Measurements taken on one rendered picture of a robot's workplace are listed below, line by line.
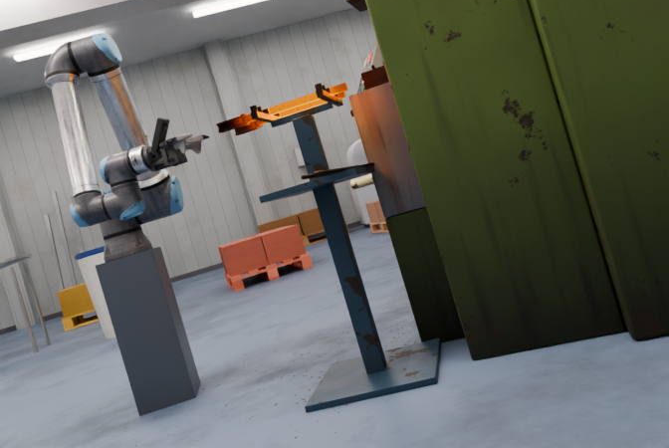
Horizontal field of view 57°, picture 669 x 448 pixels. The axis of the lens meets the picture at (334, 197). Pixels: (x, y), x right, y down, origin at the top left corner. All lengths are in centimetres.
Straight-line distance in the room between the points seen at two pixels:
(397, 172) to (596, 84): 74
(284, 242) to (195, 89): 550
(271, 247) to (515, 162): 443
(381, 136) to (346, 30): 930
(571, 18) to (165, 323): 176
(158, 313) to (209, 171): 842
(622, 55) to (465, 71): 41
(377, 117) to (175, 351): 118
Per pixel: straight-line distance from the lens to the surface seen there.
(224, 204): 1079
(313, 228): 959
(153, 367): 255
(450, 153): 185
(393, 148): 215
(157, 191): 249
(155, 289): 250
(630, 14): 178
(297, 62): 1116
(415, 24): 189
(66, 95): 237
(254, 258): 604
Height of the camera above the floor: 59
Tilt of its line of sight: level
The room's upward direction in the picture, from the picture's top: 17 degrees counter-clockwise
